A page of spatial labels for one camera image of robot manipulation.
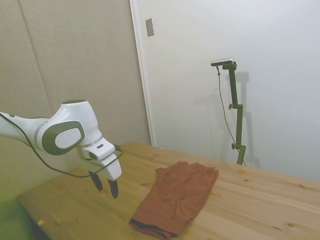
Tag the rust red shorts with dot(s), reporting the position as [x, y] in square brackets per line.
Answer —
[175, 195]

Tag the dark green camera stand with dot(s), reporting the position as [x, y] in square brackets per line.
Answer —
[236, 112]

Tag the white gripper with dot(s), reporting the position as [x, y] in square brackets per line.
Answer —
[107, 157]

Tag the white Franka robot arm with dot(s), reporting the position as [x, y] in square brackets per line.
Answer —
[70, 125]

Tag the white door frame strip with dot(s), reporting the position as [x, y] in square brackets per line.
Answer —
[141, 72]

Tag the grey wall switch plate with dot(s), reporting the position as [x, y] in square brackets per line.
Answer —
[150, 27]

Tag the silver camera on stand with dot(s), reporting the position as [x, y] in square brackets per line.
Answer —
[222, 61]

